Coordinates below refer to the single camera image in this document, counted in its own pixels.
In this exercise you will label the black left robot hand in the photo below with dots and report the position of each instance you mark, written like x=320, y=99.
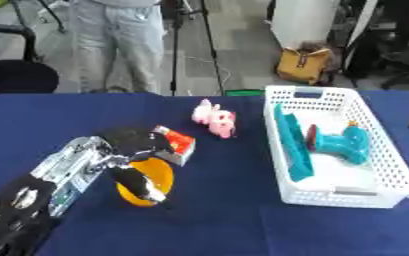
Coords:
x=130, y=143

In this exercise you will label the red and silver snack box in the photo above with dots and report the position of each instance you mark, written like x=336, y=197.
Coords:
x=177, y=144

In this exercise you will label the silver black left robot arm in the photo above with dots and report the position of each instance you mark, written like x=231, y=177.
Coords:
x=56, y=176

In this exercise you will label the green box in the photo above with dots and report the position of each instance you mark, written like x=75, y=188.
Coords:
x=245, y=92

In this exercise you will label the orange plastic bowl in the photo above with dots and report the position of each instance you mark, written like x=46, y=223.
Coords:
x=155, y=176

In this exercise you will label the pink and white soft toy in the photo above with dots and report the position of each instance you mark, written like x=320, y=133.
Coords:
x=218, y=119

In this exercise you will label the person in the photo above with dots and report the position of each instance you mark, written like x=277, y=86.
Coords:
x=120, y=43

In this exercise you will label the black tripod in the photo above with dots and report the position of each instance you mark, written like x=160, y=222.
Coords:
x=175, y=43

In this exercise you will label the black office chair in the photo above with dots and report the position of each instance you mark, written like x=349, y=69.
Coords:
x=9, y=73

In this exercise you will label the teal flat plastic piece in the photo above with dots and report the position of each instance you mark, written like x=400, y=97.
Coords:
x=295, y=146

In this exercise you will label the yellow backpack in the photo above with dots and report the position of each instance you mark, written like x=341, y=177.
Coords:
x=304, y=65

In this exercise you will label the white panel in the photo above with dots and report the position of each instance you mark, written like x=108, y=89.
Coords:
x=304, y=21

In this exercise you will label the teal toy drill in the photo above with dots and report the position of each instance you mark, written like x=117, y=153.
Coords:
x=347, y=145

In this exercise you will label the white perforated plastic basket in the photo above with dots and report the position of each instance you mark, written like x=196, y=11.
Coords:
x=388, y=166

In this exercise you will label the black chair with wheels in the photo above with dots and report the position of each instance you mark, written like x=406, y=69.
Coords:
x=400, y=50

